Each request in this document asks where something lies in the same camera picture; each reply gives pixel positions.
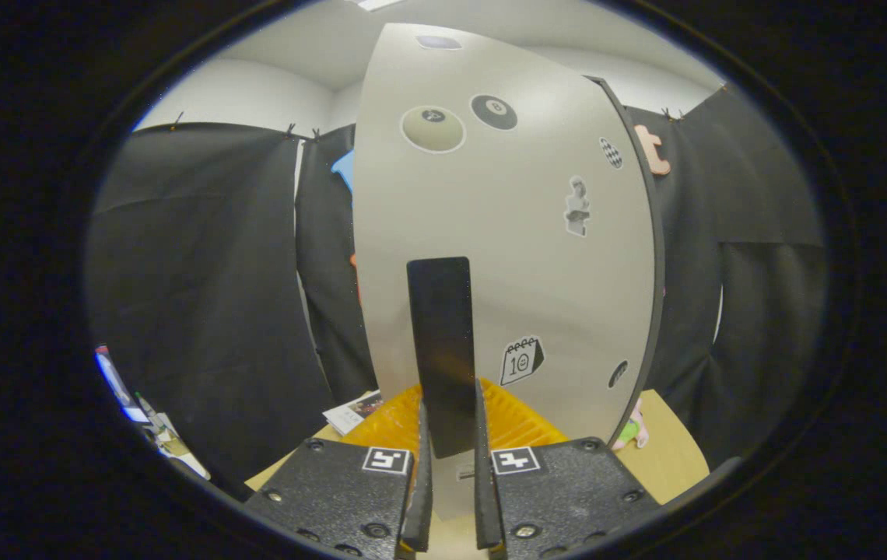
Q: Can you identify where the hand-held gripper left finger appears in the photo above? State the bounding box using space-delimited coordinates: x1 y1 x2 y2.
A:
244 385 434 560

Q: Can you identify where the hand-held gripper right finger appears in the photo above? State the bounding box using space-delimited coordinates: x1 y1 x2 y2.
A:
475 379 662 560

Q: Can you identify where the black cabinet door handle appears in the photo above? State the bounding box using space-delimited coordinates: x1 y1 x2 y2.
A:
406 257 479 460

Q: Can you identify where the dark grey shoe cabinet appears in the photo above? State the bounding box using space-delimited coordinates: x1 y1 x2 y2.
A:
590 75 667 446

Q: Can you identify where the green and pink plush toy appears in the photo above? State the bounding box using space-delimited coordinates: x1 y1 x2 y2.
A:
612 404 649 450

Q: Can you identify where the printed booklet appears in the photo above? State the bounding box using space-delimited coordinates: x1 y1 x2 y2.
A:
323 390 384 436

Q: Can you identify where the colourful clutter pile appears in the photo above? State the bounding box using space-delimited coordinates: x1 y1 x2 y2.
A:
95 346 211 479

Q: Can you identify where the black backdrop cloth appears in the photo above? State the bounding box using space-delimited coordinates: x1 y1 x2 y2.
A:
84 82 829 499

